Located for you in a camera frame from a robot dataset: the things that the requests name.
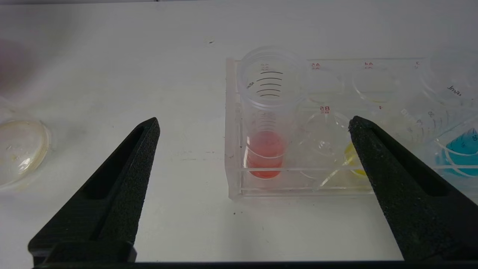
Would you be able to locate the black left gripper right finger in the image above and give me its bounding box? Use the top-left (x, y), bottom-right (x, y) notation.
top-left (348, 116), bottom-right (478, 262)

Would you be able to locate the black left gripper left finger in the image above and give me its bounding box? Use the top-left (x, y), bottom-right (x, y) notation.
top-left (28, 117), bottom-right (161, 262)

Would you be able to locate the test tube with yellow pigment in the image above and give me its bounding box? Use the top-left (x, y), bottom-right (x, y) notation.
top-left (344, 140), bottom-right (370, 178)

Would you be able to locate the test tube with red pigment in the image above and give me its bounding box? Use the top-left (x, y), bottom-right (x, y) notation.
top-left (237, 46), bottom-right (307, 179)

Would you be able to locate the test tube with blue pigment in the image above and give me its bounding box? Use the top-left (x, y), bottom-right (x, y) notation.
top-left (401, 49), bottom-right (478, 178)

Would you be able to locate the clear glass beaker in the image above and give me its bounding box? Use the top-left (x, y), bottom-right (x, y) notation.
top-left (0, 95), bottom-right (53, 191)

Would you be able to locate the clear acrylic test tube rack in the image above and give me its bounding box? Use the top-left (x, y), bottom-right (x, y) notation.
top-left (226, 57), bottom-right (478, 200)

